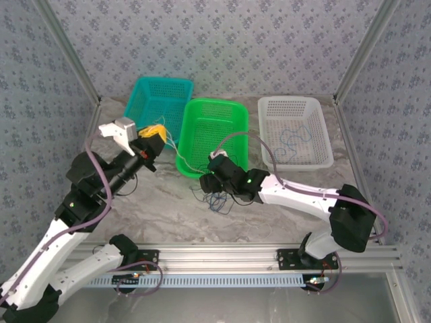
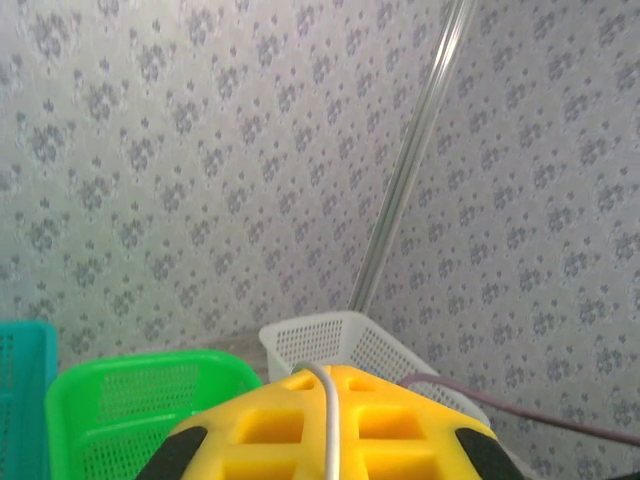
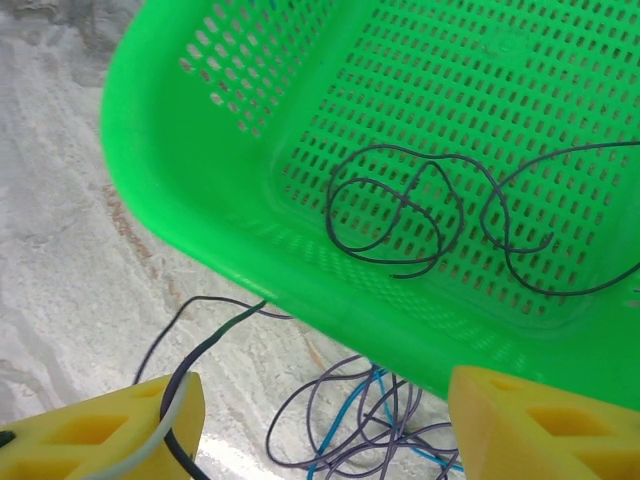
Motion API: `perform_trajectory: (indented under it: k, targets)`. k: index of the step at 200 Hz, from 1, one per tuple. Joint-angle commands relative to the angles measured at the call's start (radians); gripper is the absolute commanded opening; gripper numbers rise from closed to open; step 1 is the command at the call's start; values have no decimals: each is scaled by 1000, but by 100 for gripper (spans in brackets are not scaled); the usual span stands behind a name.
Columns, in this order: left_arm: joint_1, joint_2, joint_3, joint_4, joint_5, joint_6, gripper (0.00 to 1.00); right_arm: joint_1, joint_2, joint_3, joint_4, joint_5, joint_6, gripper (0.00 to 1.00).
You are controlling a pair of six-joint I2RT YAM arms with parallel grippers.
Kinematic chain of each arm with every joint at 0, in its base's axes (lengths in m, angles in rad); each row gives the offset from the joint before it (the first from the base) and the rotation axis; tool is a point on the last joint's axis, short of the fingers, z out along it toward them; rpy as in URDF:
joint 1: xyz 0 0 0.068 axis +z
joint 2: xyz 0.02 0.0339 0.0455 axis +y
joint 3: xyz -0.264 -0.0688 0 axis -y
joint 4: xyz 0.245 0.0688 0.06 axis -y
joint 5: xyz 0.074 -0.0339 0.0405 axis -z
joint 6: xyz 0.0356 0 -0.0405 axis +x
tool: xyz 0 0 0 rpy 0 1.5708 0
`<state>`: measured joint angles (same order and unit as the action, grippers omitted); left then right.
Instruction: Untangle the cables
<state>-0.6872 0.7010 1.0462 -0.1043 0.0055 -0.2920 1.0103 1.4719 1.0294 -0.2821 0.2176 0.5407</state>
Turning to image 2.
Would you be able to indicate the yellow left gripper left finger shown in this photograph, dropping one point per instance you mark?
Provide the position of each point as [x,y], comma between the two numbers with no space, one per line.
[260,440]

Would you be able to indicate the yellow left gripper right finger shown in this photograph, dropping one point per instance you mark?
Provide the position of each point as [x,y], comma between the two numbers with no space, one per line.
[410,440]

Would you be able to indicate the white perforated plastic basket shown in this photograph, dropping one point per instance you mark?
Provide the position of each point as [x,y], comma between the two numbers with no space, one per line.
[320,340]

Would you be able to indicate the green perforated plastic basket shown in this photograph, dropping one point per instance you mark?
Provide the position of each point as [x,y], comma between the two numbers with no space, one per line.
[140,400]

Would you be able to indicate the teal perforated plastic basket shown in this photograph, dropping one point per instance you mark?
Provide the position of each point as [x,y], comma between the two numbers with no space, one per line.
[25,400]

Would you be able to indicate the aluminium frame post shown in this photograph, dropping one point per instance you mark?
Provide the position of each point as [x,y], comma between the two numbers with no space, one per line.
[415,150]

